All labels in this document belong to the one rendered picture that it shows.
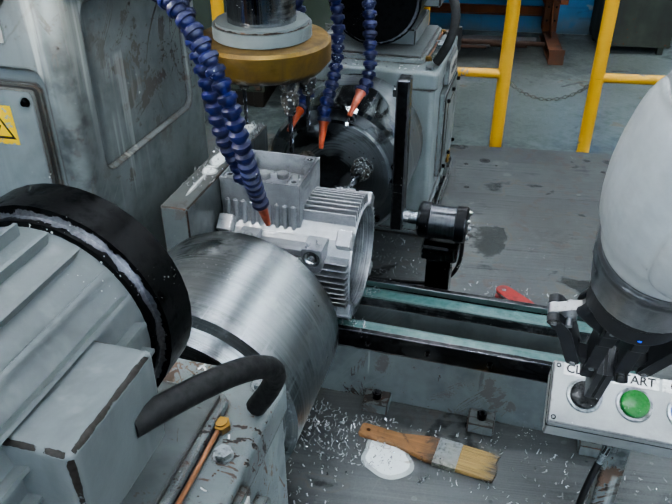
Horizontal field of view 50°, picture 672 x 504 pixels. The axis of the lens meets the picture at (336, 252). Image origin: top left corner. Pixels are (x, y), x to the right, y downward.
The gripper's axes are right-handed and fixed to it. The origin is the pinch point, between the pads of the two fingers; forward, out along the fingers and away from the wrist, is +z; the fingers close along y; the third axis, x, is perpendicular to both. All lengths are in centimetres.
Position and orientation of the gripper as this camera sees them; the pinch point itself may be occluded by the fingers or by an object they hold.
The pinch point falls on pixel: (599, 372)
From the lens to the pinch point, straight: 74.8
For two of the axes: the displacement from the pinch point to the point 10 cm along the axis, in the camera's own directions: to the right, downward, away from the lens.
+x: -2.3, 8.7, -4.4
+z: 1.4, 4.7, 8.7
